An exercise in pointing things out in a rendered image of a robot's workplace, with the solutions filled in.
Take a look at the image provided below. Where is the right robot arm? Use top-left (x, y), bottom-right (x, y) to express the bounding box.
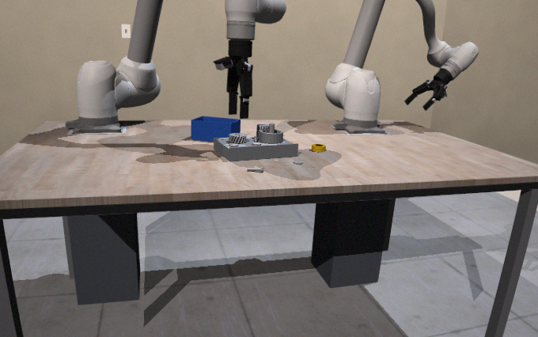
top-left (65, 0), bottom-right (286, 134)

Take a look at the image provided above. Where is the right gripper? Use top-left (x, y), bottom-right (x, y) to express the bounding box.
top-left (226, 40), bottom-right (253, 119)

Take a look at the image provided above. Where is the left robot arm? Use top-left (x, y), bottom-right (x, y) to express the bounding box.
top-left (325, 0), bottom-right (479, 134)

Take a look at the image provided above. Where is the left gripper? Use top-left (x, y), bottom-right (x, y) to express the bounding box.
top-left (405, 70), bottom-right (452, 111)

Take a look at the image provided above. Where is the white gear with red arrow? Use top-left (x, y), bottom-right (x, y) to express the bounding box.
top-left (229, 133), bottom-right (247, 144)

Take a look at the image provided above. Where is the blue open tray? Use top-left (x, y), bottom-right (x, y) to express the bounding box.
top-left (191, 116), bottom-right (241, 142)

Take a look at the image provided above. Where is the yellow ring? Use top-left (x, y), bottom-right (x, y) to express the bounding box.
top-left (312, 144), bottom-right (326, 152)

